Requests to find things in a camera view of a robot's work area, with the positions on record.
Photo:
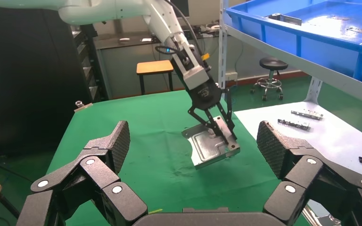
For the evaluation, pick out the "dark computer monitor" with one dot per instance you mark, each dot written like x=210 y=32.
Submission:
x=185 y=6

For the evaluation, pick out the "silver binder clip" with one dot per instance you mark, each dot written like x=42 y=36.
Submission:
x=82 y=106

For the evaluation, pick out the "stamped metal bracket plate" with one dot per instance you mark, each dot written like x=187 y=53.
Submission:
x=285 y=19
x=206 y=149

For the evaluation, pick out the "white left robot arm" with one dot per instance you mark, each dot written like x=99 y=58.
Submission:
x=106 y=12

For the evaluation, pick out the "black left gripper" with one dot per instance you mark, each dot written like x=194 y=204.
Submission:
x=206 y=95

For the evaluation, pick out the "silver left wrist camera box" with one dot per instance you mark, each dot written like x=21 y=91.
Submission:
x=196 y=78

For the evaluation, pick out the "small metal connector strip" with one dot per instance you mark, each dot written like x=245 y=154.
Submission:
x=307 y=114
x=294 y=124

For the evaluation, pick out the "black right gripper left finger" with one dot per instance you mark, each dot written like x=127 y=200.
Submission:
x=93 y=174

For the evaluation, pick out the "blue plastic bin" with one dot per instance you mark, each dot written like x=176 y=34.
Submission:
x=324 y=50

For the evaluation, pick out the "white wall outlet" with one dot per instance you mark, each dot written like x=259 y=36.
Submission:
x=231 y=76

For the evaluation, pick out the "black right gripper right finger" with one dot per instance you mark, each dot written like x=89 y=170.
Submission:
x=306 y=168

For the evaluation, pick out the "black swivel stool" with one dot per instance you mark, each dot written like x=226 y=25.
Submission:
x=273 y=64

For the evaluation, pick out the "green table cloth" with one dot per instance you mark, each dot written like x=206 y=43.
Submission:
x=137 y=124

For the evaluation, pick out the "black drawer cabinet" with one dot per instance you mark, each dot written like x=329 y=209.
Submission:
x=90 y=68

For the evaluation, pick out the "black fabric screen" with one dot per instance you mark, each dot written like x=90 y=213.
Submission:
x=28 y=93

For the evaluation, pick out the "small white object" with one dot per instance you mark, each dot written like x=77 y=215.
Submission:
x=124 y=40
x=146 y=40

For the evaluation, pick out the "small white device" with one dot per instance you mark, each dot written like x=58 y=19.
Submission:
x=213 y=27

